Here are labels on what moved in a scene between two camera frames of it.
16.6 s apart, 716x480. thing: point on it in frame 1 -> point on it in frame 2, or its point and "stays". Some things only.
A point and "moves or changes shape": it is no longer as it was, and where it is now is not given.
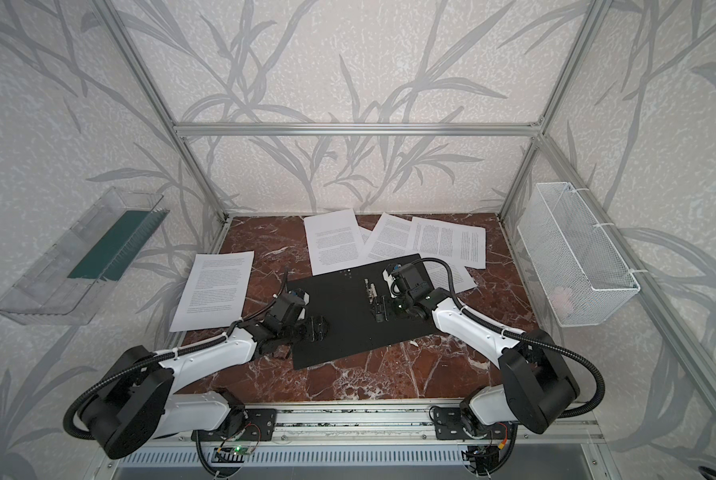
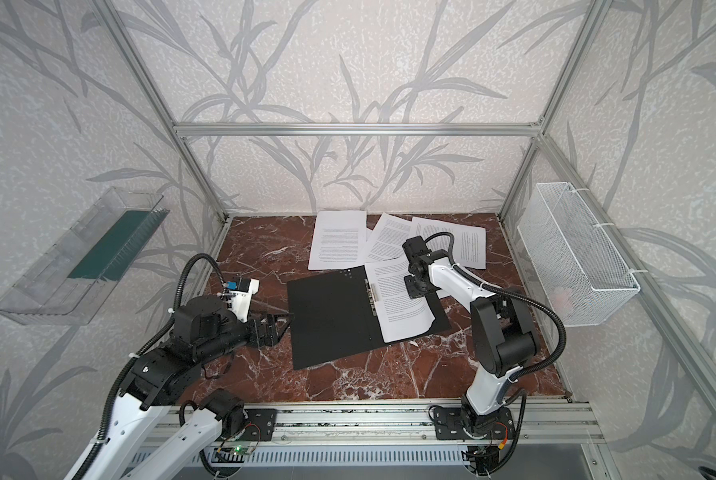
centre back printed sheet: x=335 y=241 stays
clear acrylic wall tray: x=70 y=277 stays
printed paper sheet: x=215 y=291 moves or changes shape
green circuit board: x=240 y=450 stays
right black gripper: x=385 y=298 -> x=413 y=285
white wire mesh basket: x=583 y=274 stays
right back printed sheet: x=453 y=243 stays
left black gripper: x=309 y=327 -> x=262 y=328
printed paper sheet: x=389 y=238 stays
